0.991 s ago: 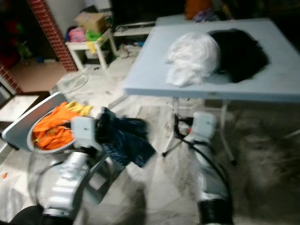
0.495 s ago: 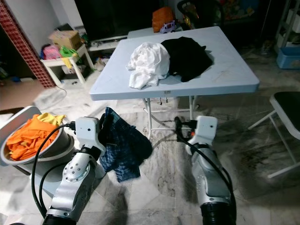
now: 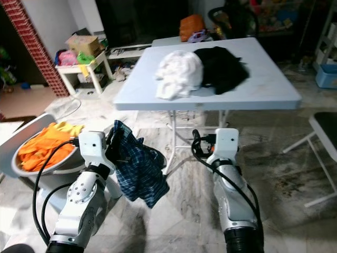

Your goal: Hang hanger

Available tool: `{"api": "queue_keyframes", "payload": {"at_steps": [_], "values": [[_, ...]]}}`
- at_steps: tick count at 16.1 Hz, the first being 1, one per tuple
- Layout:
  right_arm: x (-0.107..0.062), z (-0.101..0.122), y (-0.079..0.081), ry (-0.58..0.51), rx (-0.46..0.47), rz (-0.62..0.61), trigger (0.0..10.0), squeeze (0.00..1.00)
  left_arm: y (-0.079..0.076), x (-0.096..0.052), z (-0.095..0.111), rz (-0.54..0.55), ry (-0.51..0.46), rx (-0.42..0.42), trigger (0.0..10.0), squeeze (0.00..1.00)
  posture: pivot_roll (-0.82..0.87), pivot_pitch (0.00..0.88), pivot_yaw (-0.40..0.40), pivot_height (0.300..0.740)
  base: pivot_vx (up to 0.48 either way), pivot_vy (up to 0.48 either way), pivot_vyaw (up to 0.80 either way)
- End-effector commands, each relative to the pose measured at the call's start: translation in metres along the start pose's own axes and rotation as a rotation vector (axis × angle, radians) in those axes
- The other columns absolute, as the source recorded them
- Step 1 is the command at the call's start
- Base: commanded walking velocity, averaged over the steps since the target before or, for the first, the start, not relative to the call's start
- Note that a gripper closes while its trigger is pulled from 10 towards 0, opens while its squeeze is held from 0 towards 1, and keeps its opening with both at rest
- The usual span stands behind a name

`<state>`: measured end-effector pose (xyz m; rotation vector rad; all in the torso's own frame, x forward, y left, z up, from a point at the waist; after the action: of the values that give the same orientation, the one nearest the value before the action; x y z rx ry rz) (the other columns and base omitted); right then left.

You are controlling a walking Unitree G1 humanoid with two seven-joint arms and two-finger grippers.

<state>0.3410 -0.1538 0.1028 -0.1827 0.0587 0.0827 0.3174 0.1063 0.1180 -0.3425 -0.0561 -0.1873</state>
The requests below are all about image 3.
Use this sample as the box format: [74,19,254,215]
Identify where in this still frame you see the black television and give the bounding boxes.
[95,0,190,45]

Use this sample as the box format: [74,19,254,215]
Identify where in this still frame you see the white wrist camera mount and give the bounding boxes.
[79,131,114,170]
[212,128,240,164]

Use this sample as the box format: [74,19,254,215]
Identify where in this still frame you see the orange garment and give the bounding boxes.
[18,126,80,172]

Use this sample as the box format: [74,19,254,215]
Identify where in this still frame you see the purple toy car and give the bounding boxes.
[189,29,211,44]

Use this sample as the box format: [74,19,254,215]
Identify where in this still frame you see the light blue plastic basket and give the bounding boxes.
[315,64,337,89]

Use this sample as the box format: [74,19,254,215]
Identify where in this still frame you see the pink toy bag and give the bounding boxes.
[57,50,80,66]

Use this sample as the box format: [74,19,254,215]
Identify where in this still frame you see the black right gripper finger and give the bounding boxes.
[191,129,204,157]

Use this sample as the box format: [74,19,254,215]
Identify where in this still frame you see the white rectangular table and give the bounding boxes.
[150,36,190,48]

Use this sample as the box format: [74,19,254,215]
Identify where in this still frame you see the grey white folding chair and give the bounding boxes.
[282,111,337,209]

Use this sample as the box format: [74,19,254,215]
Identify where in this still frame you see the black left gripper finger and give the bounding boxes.
[105,126,125,146]

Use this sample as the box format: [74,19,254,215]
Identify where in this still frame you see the yellow garment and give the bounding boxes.
[55,121,85,138]

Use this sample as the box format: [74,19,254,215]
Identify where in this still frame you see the small white wooden table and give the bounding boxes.
[55,50,114,98]

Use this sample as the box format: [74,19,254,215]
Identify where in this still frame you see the blue plaid shorts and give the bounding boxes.
[111,120,168,209]

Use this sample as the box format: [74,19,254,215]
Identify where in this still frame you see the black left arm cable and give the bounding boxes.
[33,136,81,246]

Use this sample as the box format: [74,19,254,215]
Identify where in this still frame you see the black garment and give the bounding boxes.
[194,46,251,95]

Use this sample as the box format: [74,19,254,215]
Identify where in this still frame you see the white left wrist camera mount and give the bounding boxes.
[79,131,114,170]

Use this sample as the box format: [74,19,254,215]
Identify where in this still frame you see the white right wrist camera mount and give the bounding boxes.
[212,128,240,164]

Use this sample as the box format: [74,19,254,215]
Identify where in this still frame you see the orange bag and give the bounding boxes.
[179,14,206,43]

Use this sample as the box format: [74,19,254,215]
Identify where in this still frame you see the white garment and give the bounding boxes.
[155,50,205,101]

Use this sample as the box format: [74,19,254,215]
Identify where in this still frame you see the brown cardboard box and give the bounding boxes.
[66,34,103,57]

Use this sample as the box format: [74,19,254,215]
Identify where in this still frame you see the grey laundry basket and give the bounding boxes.
[0,117,122,211]

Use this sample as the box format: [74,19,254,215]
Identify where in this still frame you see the white low shelf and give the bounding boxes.
[108,44,153,59]

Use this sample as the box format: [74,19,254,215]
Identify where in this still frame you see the green toy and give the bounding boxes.
[76,52,96,65]

